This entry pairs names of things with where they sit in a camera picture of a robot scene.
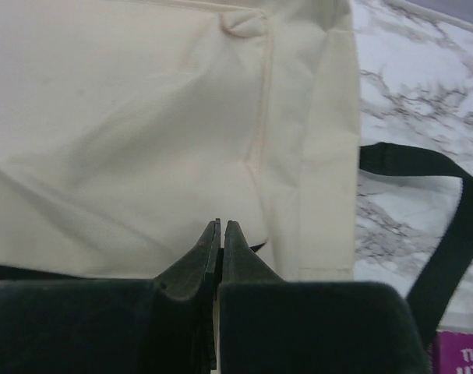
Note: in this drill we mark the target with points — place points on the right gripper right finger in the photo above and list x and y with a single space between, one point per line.
269 325

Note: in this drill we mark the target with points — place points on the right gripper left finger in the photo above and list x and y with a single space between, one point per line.
56 323

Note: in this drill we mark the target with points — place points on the cream canvas backpack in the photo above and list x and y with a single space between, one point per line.
125 126

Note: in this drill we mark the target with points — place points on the purple treehouse book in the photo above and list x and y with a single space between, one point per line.
452 353

